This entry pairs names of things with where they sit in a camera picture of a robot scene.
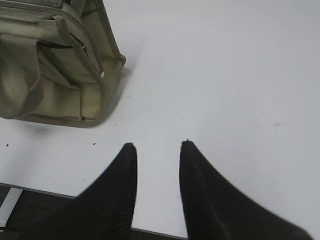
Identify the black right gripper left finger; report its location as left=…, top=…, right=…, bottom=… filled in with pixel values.
left=9, top=143, right=137, bottom=240

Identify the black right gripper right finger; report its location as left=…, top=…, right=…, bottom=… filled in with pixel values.
left=179, top=140, right=312, bottom=240

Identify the khaki yellow canvas bag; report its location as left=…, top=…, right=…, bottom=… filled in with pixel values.
left=0, top=0, right=126, bottom=128

